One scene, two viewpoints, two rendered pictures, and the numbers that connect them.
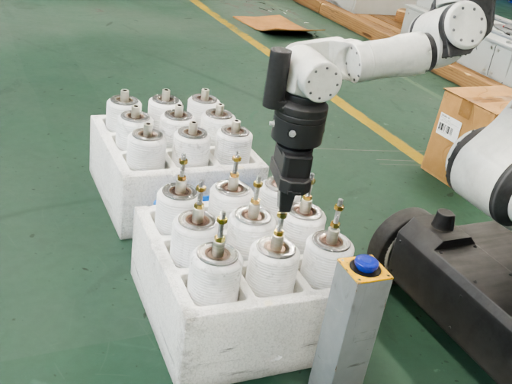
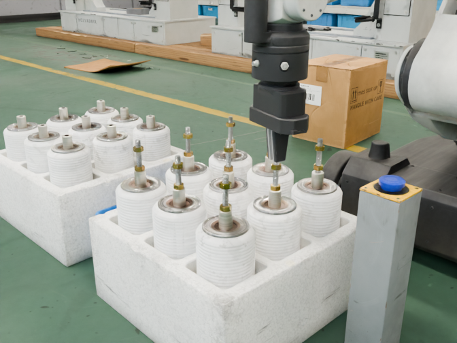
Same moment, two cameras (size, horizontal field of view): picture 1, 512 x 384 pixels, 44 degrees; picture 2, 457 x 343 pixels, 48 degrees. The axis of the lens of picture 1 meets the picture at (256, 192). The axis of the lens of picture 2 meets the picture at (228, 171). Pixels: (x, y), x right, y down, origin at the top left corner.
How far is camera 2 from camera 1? 0.44 m
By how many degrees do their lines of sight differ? 16
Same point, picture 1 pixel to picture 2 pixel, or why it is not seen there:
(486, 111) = (341, 70)
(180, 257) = (173, 249)
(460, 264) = (415, 181)
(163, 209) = (130, 207)
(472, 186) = (438, 90)
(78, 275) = (39, 316)
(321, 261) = (318, 207)
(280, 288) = (293, 245)
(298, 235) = not seen: hidden behind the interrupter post
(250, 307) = (277, 272)
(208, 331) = (245, 313)
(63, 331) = not seen: outside the picture
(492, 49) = not seen: hidden behind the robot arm
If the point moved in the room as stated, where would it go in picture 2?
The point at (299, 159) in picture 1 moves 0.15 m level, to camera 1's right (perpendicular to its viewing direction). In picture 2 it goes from (295, 94) to (381, 88)
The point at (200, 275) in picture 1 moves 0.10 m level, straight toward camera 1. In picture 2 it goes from (218, 253) to (244, 288)
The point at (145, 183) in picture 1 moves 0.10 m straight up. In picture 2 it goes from (81, 197) to (76, 155)
